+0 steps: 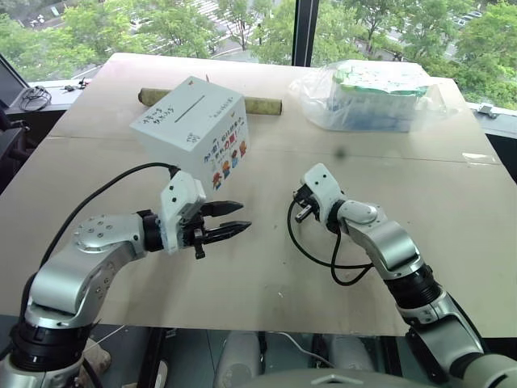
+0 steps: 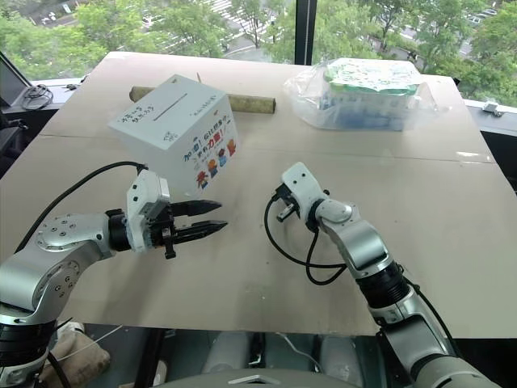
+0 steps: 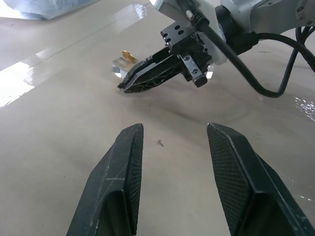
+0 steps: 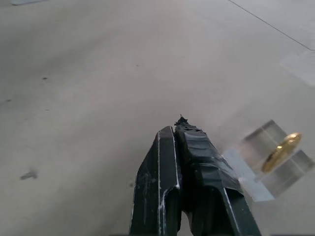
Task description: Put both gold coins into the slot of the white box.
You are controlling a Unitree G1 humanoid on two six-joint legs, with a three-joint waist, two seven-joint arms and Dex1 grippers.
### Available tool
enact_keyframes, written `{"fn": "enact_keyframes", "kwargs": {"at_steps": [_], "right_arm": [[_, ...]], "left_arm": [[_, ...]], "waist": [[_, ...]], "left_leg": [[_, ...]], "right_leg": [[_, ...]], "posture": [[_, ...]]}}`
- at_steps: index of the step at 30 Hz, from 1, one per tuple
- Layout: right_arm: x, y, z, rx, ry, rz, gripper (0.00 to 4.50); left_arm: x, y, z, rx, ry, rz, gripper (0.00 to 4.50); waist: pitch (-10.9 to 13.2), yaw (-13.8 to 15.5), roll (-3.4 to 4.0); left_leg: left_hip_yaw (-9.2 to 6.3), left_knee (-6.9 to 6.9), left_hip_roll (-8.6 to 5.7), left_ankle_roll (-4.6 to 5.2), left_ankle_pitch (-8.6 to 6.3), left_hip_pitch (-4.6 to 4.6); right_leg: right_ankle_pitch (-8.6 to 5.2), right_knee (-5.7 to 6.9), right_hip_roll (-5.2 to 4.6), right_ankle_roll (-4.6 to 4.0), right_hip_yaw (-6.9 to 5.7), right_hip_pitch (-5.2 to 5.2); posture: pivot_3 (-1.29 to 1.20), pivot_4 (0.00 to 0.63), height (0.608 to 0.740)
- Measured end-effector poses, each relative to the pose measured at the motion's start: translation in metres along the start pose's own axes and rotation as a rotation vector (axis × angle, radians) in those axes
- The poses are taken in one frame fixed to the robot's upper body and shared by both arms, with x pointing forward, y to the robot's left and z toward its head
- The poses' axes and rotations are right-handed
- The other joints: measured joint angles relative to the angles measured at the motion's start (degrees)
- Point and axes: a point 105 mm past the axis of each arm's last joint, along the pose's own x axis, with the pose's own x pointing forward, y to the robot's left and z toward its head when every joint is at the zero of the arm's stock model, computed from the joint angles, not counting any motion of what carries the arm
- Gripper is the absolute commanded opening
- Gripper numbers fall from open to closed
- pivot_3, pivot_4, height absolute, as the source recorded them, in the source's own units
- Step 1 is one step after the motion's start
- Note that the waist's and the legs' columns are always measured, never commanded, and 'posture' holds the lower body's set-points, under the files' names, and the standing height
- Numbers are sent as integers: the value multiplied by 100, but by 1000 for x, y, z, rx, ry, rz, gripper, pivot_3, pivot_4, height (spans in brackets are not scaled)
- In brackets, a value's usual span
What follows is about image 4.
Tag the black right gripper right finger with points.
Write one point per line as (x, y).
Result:
(209, 182)

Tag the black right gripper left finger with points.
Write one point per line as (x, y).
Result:
(153, 177)

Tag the clear acrylic coin stand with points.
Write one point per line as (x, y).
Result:
(268, 162)

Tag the gold coin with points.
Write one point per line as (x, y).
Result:
(281, 152)

